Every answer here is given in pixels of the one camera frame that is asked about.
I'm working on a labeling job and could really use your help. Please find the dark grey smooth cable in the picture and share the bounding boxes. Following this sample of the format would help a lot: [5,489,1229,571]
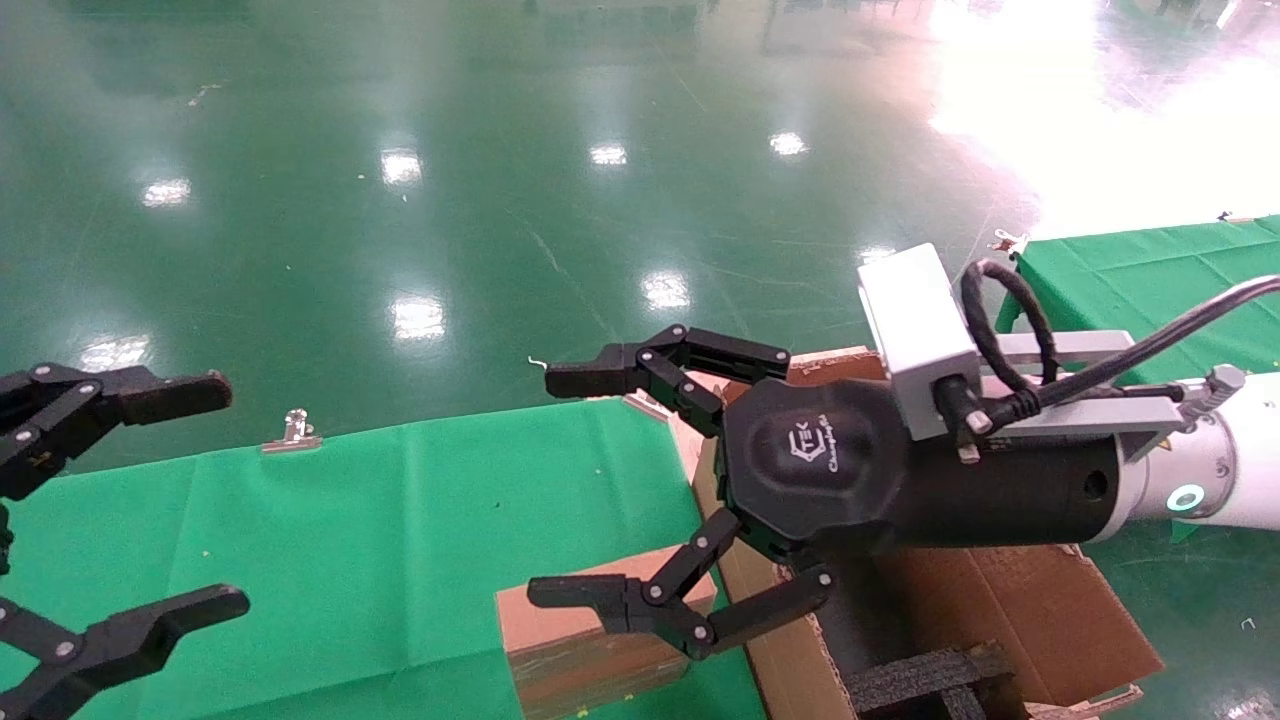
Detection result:
[1020,275,1280,411]

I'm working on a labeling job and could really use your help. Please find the large green table cloth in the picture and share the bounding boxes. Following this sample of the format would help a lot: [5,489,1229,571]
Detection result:
[0,398,771,720]

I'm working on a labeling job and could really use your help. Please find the black braided cable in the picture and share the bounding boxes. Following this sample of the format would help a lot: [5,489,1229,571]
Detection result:
[940,258,1059,441]

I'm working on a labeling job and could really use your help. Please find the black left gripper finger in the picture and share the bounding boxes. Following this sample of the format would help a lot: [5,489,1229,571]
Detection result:
[0,585,251,720]
[0,362,233,501]

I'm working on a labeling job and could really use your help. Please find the small cardboard box with hole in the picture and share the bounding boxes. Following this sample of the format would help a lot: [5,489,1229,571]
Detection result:
[495,545,719,720]

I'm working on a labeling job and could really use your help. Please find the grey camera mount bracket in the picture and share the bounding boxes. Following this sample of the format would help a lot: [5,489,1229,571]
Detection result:
[975,330,1247,464]

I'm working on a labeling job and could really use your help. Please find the light plywood board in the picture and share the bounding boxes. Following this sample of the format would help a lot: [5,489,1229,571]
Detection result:
[665,372,1147,720]

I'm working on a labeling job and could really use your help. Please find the black foam insert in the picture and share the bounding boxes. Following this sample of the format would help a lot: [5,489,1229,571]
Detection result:
[845,640,1031,720]

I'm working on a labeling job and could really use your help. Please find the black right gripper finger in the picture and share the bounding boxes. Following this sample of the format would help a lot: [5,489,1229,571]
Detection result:
[527,505,836,661]
[545,325,791,438]

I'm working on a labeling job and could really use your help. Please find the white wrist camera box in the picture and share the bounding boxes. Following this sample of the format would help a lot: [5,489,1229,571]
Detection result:
[858,243,984,442]

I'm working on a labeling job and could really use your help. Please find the large open brown carton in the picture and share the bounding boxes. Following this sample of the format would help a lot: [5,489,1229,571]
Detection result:
[665,345,1167,720]

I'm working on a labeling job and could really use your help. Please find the green cloth with creases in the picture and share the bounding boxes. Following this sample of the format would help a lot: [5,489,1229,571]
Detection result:
[995,215,1280,387]

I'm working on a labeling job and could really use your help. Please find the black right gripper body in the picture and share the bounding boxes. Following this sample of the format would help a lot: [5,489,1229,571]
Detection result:
[720,377,1123,567]

